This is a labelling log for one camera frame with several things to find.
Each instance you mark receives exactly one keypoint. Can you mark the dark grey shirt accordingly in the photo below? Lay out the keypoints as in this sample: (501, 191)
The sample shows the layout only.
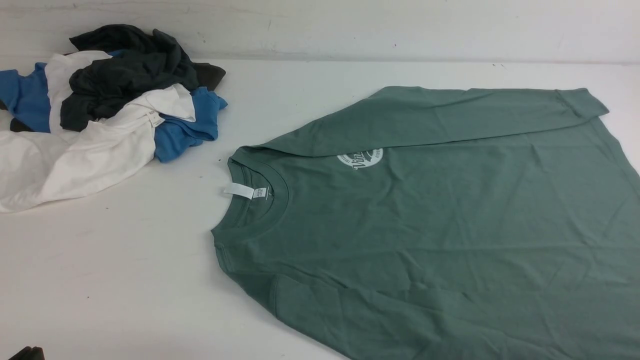
(143, 62)

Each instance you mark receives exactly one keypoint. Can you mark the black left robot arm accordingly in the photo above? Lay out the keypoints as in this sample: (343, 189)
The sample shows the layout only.
(29, 353)

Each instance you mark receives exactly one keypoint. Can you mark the blue shirt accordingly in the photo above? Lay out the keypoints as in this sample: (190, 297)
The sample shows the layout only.
(26, 98)

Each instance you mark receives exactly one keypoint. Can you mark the white shirt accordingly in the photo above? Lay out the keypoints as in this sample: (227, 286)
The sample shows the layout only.
(37, 167)

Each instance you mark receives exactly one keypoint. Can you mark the green long-sleeve top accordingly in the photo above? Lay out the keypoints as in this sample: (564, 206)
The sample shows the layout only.
(443, 224)

